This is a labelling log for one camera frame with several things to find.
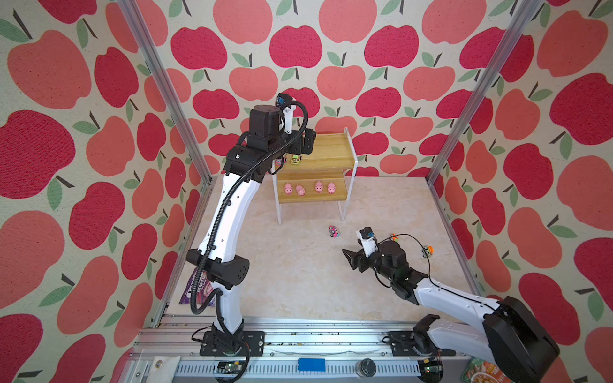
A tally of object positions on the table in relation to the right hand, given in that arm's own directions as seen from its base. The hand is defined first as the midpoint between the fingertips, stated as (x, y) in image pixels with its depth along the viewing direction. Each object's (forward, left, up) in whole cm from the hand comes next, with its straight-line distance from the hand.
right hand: (353, 249), depth 85 cm
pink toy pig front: (+22, +9, +8) cm, 25 cm away
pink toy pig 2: (+20, +26, +8) cm, 34 cm away
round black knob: (-35, -2, 0) cm, 35 cm away
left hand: (+15, +18, +37) cm, 44 cm away
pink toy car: (+11, +7, -8) cm, 15 cm away
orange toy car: (+11, -18, -8) cm, 22 cm away
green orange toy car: (+7, -31, -8) cm, 33 cm away
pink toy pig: (+20, +22, +8) cm, 30 cm away
